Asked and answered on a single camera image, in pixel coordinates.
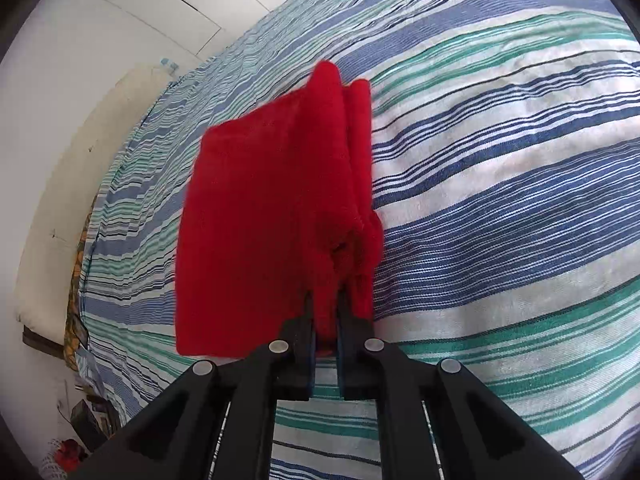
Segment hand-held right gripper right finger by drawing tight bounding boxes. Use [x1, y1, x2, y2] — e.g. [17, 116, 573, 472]
[336, 299, 586, 480]

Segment orange patterned mattress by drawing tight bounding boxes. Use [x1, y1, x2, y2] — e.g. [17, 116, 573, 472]
[62, 200, 102, 372]

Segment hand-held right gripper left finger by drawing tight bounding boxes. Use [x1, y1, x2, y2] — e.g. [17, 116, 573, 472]
[67, 292, 317, 480]

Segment red item in white basket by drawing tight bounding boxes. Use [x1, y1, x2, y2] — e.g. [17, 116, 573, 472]
[39, 437, 86, 476]

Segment blue green striped bedsheet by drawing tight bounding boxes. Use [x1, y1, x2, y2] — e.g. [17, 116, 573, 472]
[80, 0, 640, 480]

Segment red knitted garment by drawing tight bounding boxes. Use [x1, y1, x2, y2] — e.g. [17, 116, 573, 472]
[175, 60, 386, 361]

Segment cream padded headboard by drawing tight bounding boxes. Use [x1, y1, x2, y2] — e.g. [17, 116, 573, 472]
[14, 64, 177, 347]

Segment dark box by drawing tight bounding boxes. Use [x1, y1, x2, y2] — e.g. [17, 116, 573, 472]
[69, 400, 103, 455]

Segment white wardrobe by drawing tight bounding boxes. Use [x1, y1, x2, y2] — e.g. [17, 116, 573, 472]
[82, 0, 275, 55]

